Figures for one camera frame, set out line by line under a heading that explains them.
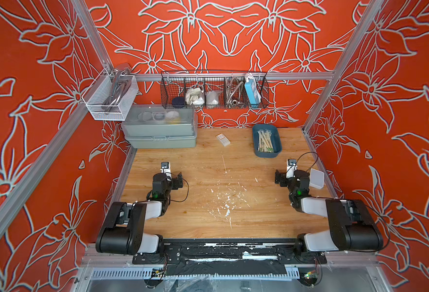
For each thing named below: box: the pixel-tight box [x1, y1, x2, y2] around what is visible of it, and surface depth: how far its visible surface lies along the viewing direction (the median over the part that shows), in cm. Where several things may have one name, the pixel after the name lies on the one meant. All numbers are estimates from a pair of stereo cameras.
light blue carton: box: [244, 79, 262, 106], surface depth 89 cm
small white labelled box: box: [215, 132, 231, 147], surface depth 115 cm
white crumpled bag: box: [185, 87, 202, 106], surface depth 94 cm
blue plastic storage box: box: [252, 124, 283, 159], surface depth 112 cm
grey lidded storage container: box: [121, 104, 199, 149], surface depth 104 cm
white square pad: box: [309, 167, 325, 190], surface depth 96 cm
